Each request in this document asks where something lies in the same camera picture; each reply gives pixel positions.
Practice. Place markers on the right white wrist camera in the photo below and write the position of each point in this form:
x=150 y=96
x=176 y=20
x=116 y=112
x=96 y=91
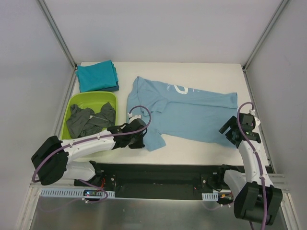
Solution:
x=253 y=113

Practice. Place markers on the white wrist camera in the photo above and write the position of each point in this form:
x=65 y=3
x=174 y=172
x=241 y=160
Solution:
x=132 y=117
x=253 y=113

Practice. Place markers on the left aluminium frame post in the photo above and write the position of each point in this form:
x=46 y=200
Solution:
x=56 y=32

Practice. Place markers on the right white cable duct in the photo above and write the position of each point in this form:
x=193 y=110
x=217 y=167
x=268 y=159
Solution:
x=212 y=197

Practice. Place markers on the grey t-shirt in basin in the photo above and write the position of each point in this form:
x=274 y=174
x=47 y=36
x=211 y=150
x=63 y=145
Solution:
x=85 y=122

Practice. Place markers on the folded dark teal t-shirt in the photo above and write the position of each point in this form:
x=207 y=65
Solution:
x=96 y=79

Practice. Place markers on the light blue printed t-shirt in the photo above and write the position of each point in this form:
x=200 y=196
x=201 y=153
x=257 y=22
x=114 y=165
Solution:
x=180 y=112

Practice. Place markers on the right aluminium frame post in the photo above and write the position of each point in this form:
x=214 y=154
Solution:
x=267 y=30

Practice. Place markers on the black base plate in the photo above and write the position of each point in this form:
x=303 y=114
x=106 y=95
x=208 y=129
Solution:
x=153 y=181

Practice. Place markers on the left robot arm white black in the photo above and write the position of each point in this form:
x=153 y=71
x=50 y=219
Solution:
x=57 y=159

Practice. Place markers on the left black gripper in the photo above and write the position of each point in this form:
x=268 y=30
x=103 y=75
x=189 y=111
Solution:
x=138 y=143

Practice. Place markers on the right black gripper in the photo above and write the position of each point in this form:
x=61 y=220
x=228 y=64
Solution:
x=228 y=126

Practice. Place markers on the white cable duct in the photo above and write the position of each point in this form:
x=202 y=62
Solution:
x=212 y=197
x=76 y=193

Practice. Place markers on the left white cable duct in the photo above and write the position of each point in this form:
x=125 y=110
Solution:
x=76 y=193

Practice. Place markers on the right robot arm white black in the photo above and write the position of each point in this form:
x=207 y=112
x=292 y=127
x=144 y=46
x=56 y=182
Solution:
x=256 y=199

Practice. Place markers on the lime green plastic basin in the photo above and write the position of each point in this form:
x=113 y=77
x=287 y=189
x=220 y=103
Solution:
x=94 y=100

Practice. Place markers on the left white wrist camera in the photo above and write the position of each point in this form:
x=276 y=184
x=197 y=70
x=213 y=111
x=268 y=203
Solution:
x=132 y=117

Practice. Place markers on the aluminium frame post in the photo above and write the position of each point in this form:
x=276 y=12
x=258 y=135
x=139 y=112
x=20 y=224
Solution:
x=267 y=30
x=56 y=32

